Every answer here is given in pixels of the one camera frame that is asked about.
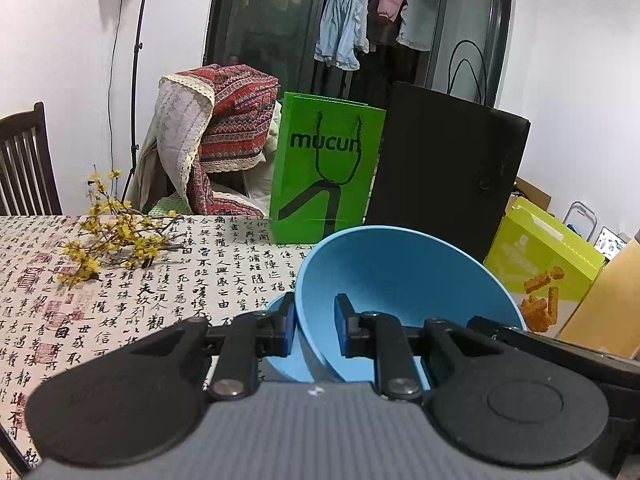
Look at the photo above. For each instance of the green checked cushion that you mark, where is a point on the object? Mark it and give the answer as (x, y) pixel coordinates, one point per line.
(170, 205)

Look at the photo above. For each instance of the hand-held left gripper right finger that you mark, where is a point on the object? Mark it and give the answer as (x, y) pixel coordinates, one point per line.
(342, 325)

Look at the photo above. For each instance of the studio lamp on stand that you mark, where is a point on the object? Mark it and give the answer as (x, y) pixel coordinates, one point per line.
(137, 60)

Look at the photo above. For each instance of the hanging pale garment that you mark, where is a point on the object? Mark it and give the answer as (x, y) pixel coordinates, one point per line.
(417, 25)

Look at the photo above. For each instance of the yellow blossom branch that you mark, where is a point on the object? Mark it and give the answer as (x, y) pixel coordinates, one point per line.
(115, 240)

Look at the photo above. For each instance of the red patterned quilted blanket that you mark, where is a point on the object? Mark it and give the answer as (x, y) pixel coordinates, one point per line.
(235, 125)

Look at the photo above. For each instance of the brown cardboard box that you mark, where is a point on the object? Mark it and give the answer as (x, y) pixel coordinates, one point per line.
(532, 195)

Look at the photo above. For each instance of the calligraphy print tablecloth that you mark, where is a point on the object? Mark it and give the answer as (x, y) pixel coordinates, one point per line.
(125, 285)

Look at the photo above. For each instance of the beige thermos jug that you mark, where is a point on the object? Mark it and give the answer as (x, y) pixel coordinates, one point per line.
(605, 305)

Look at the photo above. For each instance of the black paper bag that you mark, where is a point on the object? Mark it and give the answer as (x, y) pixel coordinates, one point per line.
(440, 170)

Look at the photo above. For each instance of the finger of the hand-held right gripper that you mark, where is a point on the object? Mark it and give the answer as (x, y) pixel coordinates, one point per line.
(540, 340)

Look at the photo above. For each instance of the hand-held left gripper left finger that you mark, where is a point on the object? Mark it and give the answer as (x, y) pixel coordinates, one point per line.
(287, 325)

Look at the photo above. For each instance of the green paper bag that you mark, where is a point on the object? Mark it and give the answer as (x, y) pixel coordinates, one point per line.
(325, 170)

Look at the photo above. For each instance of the blue bowl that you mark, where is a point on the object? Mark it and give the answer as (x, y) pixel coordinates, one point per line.
(400, 280)
(282, 365)

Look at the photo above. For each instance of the small colourful screen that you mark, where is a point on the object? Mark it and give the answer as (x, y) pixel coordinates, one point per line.
(611, 244)

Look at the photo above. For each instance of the grey metal frame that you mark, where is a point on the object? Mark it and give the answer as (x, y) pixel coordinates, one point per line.
(580, 217)

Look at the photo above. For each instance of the dark wooden chair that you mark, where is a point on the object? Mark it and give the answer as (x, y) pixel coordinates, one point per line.
(27, 165)

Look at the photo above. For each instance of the dark sliding glass door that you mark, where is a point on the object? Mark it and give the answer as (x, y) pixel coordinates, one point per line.
(260, 20)

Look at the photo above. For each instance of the hanging light blue shirt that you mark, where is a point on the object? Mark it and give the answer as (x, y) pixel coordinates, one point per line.
(342, 15)

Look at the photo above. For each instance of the yellow-green snack box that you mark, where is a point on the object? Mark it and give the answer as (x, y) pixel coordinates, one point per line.
(545, 255)

